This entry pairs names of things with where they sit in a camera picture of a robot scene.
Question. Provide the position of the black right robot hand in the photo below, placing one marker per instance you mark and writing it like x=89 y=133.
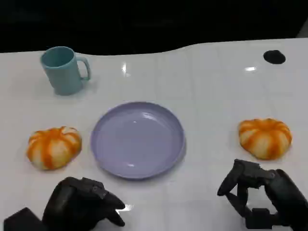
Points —
x=286 y=195

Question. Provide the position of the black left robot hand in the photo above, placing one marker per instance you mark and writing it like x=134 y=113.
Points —
x=69 y=204

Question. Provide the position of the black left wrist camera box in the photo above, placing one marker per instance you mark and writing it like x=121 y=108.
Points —
x=22 y=221

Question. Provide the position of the black round table grommet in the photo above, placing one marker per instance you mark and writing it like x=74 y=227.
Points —
x=274 y=57

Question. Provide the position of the orange and white bread roll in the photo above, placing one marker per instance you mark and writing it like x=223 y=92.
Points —
x=54 y=148
x=264 y=139

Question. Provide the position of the pale green mug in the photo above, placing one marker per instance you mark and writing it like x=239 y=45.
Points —
x=63 y=77

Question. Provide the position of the lilac plate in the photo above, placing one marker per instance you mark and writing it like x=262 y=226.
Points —
x=137 y=142

